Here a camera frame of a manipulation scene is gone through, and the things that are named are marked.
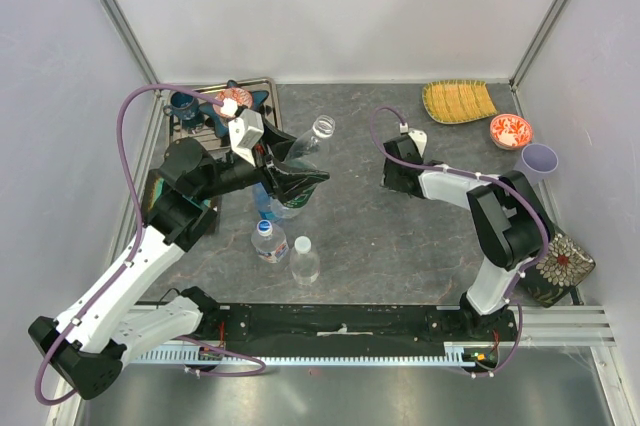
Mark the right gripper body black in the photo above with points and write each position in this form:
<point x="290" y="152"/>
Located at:
<point x="390" y="176"/>

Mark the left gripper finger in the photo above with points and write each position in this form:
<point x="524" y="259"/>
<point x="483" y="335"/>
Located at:
<point x="294" y="187"/>
<point x="274" y="144"/>

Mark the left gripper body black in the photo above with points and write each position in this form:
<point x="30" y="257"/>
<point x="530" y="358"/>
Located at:
<point x="266" y="170"/>

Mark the green label clear bottle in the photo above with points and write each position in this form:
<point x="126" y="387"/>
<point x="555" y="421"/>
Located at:
<point x="309" y="151"/>

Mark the clear bottle white cap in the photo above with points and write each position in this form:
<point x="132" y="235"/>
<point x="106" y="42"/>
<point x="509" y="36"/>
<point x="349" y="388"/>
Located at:
<point x="305" y="268"/>

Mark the plain white bottle cap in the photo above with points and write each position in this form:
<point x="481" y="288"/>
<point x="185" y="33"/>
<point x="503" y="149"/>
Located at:
<point x="302" y="245"/>

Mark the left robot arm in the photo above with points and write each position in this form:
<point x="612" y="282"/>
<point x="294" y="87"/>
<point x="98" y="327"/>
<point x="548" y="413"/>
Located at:
<point x="90" y="343"/>

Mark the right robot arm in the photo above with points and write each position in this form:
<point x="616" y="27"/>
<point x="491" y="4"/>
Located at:
<point x="512" y="226"/>

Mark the blue cap water bottle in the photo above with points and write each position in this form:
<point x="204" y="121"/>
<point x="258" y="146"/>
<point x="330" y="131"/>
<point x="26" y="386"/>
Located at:
<point x="268" y="208"/>

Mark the red label water bottle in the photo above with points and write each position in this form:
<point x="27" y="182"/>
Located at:
<point x="270" y="242"/>

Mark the blue star dish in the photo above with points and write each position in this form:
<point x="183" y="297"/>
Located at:
<point x="219" y="124"/>

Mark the red patterned bowl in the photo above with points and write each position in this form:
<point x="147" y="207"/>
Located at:
<point x="231" y="100"/>

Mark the metal tray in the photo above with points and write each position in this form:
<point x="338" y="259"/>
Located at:
<point x="204" y="134"/>

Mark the yellow woven plate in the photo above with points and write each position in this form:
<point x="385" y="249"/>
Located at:
<point x="454" y="102"/>

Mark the blue mug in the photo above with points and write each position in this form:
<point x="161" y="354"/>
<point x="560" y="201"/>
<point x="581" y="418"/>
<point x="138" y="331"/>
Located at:
<point x="185" y="109"/>

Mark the teal rectangular dish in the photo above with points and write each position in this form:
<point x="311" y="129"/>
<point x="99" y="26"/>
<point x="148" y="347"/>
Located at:
<point x="155" y="186"/>

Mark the red floral bowl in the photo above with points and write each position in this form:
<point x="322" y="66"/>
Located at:
<point x="510" y="131"/>

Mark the purple plastic cup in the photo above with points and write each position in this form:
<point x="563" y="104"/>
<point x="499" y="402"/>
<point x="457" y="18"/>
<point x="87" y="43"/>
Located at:
<point x="537" y="162"/>

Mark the black floral square plate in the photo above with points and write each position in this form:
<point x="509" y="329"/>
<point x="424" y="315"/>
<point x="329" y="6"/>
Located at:
<point x="564" y="267"/>

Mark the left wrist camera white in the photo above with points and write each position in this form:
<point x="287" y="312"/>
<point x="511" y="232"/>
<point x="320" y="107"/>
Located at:
<point x="244" y="132"/>

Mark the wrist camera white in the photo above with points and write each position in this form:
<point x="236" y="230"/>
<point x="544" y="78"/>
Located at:
<point x="418" y="137"/>
<point x="244" y="132"/>

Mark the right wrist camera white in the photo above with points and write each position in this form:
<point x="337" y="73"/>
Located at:
<point x="418" y="137"/>

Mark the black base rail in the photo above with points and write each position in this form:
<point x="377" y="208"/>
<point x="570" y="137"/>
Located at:
<point x="345" y="331"/>

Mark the white cable duct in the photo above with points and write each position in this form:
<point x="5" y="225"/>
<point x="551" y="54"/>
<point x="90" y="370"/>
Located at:
<point x="191" y="355"/>

